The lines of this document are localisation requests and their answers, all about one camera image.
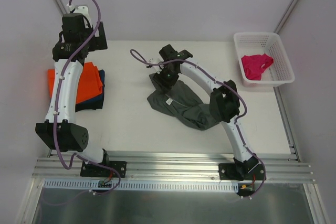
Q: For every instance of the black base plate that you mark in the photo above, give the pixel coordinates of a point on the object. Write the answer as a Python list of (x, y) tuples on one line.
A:
[(230, 171), (90, 170)]

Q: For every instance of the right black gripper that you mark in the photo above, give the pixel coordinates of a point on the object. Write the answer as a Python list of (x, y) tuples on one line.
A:
[(163, 80)]

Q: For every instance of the orange folded t shirt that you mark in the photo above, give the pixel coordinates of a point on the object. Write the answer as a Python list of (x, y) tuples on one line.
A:
[(90, 83)]

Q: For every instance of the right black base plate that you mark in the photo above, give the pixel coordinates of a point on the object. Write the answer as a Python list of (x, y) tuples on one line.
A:
[(230, 171)]

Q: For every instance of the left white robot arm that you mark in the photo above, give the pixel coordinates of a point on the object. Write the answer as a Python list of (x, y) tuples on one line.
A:
[(59, 130)]

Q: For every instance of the magenta t shirt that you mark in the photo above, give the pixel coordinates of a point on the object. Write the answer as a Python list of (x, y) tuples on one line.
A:
[(254, 66)]

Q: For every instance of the white slotted cable duct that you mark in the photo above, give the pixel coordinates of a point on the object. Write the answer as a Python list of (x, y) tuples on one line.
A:
[(94, 184)]

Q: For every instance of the right aluminium frame post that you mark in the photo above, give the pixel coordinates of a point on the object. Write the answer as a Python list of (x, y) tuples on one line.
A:
[(286, 16)]

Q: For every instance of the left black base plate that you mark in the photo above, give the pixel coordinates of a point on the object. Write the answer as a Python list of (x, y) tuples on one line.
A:
[(90, 170)]

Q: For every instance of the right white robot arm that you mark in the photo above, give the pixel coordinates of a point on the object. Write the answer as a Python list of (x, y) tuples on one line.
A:
[(223, 107)]

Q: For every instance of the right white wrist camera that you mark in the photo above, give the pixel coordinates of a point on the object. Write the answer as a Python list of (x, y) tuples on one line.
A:
[(155, 64)]

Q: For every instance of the navy folded t shirt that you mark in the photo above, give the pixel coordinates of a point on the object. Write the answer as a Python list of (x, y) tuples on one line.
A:
[(96, 102)]

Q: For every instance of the aluminium mounting rail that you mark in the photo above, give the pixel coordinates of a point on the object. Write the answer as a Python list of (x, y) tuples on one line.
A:
[(280, 168)]

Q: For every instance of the grey t shirt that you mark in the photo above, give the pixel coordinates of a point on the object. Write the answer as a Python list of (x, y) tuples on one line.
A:
[(182, 103)]

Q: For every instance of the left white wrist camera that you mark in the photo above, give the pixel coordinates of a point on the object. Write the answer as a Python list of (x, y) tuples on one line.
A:
[(81, 9)]

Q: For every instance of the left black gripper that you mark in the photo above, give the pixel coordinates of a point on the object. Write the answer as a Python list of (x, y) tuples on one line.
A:
[(100, 39)]

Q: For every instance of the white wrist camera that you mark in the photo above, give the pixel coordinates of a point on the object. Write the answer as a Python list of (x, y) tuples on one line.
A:
[(155, 64), (81, 9)]

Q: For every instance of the white plastic basket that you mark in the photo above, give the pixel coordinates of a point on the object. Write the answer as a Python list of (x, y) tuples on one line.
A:
[(259, 43)]

